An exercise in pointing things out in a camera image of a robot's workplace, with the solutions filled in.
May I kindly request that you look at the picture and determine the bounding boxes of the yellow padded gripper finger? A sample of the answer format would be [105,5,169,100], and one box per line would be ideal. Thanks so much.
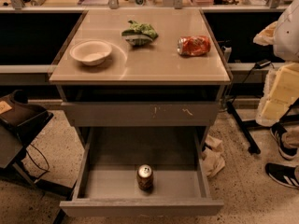
[255,63,299,127]
[253,21,277,46]

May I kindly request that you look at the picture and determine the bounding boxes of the orange soda can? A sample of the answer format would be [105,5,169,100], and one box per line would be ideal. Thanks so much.
[136,164,153,190]

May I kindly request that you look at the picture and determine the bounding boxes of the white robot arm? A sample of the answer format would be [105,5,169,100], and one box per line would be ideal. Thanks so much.
[253,0,299,127]

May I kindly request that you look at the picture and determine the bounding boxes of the crushed orange can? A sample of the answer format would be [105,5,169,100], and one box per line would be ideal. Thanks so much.
[178,35,211,56]

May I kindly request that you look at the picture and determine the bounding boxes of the closed grey top drawer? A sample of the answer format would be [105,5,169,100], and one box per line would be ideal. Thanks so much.
[62,102,219,127]

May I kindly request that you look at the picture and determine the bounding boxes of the grey drawer cabinet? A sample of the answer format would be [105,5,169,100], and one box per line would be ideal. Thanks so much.
[50,8,231,142]

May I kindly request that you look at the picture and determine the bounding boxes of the open grey middle drawer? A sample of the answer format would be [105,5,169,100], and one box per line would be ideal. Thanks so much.
[60,127,223,217]

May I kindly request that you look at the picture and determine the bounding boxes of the black power adapter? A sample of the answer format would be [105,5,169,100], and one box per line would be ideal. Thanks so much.
[254,59,271,69]

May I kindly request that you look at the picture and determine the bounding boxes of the black sneaker far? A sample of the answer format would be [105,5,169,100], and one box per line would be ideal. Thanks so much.
[270,123,299,161]

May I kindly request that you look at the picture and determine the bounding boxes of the black sneaker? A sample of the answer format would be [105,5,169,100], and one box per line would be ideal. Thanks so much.
[270,123,299,161]
[265,163,299,189]

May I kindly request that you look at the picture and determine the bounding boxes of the black stand base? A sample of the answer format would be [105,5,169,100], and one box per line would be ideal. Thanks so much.
[226,102,299,154]

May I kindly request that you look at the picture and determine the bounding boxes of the black sneaker near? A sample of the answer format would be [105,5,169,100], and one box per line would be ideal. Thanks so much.
[265,163,299,189]

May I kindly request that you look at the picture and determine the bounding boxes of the green chip bag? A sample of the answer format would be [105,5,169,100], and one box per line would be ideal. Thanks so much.
[121,21,159,47]

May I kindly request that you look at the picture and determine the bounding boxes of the white paper bowl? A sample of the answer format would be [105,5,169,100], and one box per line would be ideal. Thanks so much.
[69,40,112,66]

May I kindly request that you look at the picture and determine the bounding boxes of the black chair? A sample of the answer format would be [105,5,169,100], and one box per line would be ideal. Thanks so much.
[0,90,72,197]

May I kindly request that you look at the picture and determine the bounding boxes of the black floor cable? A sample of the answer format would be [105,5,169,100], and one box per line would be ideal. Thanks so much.
[25,143,50,175]

